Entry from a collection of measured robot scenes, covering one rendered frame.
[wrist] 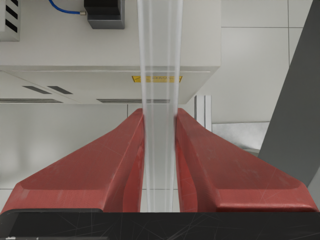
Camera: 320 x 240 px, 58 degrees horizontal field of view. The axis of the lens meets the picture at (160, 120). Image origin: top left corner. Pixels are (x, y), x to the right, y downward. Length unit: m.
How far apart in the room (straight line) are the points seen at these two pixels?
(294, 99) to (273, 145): 0.04
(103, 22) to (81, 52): 0.06
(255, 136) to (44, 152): 0.77
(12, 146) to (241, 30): 0.95
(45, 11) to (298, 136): 0.42
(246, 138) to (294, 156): 0.92
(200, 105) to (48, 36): 0.42
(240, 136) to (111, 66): 0.72
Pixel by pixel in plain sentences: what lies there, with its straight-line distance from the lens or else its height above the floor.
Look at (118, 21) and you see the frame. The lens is 0.44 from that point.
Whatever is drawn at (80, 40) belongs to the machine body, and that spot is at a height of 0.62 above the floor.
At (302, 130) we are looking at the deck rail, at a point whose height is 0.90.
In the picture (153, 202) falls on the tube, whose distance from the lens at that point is 0.16.
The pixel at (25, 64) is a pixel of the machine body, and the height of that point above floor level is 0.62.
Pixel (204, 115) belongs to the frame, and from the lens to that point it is 0.76.
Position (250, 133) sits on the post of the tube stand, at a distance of 1.10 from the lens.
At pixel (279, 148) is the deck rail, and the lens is 0.20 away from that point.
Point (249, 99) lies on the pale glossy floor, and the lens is 1.12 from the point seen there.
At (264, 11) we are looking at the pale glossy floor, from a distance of 1.22.
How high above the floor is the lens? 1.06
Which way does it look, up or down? 87 degrees down
